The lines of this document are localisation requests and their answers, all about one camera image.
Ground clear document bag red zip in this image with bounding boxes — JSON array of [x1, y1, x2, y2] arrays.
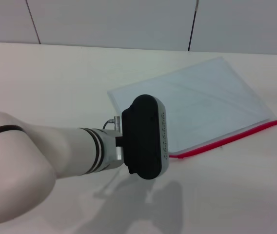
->
[[107, 56, 277, 160]]

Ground pale blue paper sheets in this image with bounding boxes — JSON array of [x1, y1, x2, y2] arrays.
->
[[110, 58, 272, 155]]

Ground black silver wrist camera box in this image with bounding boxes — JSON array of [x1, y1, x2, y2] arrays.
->
[[121, 94, 170, 180]]

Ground grey cable with metal plug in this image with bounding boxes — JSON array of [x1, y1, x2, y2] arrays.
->
[[102, 117, 121, 130]]

